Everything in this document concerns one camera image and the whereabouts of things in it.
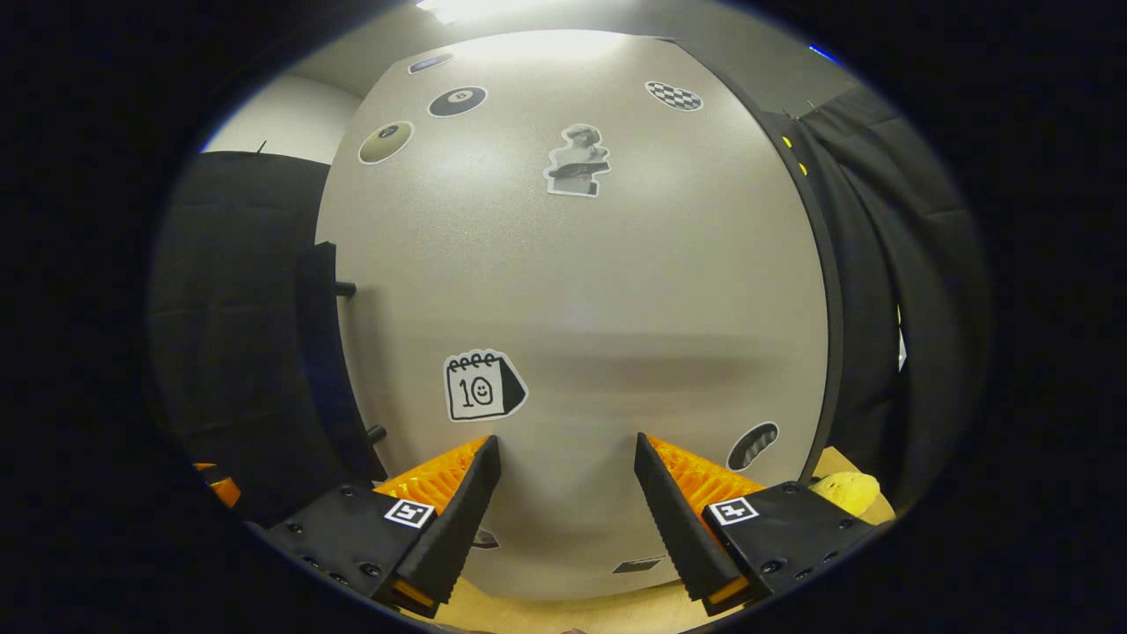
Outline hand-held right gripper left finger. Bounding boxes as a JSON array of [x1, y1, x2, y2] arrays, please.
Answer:
[[264, 434, 503, 618]]

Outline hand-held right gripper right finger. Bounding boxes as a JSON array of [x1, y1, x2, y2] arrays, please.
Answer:
[[634, 431, 869, 616]]

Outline grey cabinet door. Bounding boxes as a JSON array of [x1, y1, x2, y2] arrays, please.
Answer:
[[314, 31, 845, 602]]

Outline yellow sponge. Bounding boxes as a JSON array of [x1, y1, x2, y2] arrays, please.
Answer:
[[808, 471, 882, 517]]

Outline black backdrop cloth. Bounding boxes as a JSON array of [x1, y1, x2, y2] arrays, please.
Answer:
[[148, 84, 994, 529]]

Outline long ceiling light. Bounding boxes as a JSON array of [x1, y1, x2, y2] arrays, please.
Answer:
[[414, 0, 549, 26]]

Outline black door handle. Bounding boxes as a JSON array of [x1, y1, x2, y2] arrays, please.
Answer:
[[298, 241, 389, 483]]

